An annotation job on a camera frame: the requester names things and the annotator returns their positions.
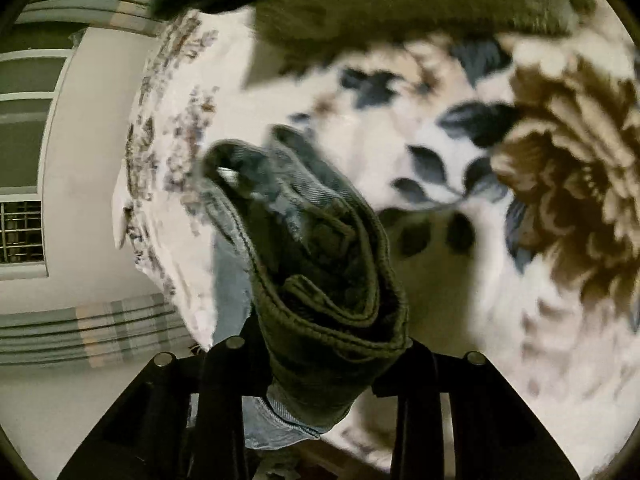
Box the denim jeans pants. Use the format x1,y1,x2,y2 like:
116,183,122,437
199,125,412,452

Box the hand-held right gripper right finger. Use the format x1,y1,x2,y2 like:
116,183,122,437
372,336,581,480

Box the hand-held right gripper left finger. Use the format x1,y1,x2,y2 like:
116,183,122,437
56,305,273,480

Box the floral printed blanket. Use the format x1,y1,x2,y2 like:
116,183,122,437
240,25,640,476

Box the striped curtain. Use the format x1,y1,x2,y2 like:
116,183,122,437
0,292,198,367

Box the dark green fuzzy blanket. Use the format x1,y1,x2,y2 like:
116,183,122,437
150,0,598,76

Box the window with white frame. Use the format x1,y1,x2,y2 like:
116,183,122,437
0,20,83,281

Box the white floral pillow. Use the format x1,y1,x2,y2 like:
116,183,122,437
111,7,281,353

